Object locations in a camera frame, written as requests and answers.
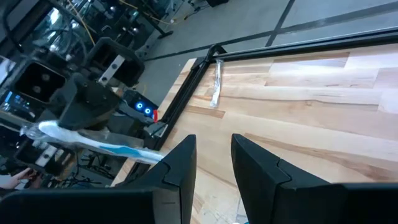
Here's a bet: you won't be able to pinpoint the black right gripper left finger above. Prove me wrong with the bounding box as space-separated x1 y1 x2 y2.
0 134 197 224

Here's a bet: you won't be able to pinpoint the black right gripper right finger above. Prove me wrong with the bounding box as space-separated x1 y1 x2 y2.
230 133 398 224

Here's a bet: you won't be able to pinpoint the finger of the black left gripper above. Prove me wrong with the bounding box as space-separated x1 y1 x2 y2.
58 79 91 130
85 82 121 130

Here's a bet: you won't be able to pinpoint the blue toothbrush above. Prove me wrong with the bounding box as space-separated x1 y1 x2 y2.
20 119 165 166

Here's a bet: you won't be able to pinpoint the black box blue lights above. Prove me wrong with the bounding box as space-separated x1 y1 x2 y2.
119 89 159 124

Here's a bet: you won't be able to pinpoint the black equipment stand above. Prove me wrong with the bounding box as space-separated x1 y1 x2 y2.
123 0 175 40

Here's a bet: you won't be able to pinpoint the person's hand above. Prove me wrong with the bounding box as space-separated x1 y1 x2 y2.
0 167 35 190

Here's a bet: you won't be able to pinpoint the thin yellow cable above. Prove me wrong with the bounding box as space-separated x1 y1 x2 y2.
67 0 96 46

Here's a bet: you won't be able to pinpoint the black metal table frame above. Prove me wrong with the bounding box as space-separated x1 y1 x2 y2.
124 26 398 187

